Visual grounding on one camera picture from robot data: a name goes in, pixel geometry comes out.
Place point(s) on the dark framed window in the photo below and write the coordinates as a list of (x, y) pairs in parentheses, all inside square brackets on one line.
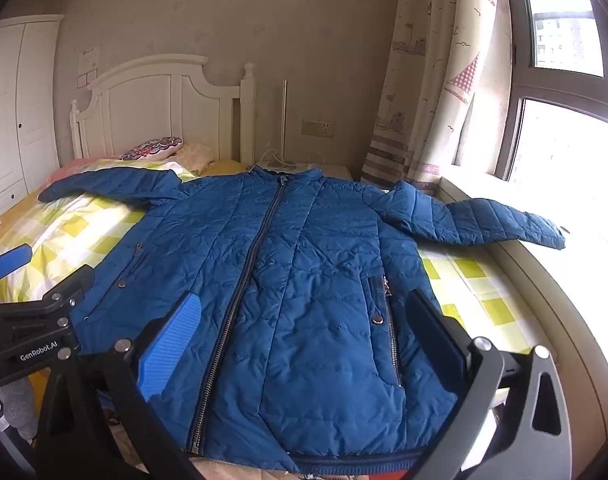
[(511, 125)]

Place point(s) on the wall socket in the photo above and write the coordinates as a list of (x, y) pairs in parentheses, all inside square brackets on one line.
[(318, 127)]

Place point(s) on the yellow pillow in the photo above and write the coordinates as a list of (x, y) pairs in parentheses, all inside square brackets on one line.
[(226, 166)]

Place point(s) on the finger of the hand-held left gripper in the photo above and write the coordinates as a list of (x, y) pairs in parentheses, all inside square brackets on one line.
[(11, 261), (71, 287)]

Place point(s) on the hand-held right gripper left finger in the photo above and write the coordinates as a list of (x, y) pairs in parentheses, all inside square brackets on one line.
[(167, 347)]

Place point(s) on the cream pillow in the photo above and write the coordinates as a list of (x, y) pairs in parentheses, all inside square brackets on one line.
[(196, 155)]

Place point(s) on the white wooden headboard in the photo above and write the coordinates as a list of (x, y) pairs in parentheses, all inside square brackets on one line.
[(148, 105)]

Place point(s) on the pink blanket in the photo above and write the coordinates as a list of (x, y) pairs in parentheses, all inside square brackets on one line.
[(76, 166)]

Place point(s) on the blue quilted jacket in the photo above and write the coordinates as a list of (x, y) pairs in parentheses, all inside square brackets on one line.
[(309, 285)]

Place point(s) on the printed cream curtain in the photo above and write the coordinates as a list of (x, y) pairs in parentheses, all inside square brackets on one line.
[(434, 85)]

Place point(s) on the patterned pillow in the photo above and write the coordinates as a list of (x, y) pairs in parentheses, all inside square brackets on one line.
[(151, 149)]

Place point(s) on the yellow checked bed sheet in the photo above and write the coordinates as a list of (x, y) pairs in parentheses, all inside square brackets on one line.
[(83, 225)]

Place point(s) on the white desk lamp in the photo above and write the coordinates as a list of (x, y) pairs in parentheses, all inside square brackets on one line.
[(285, 120)]

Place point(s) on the cream window sill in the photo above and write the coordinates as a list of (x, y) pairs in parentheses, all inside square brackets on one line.
[(549, 300)]

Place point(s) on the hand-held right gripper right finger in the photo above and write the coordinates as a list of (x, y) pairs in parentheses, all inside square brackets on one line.
[(434, 332)]

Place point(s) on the white wardrobe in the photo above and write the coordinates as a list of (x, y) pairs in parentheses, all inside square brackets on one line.
[(13, 110)]

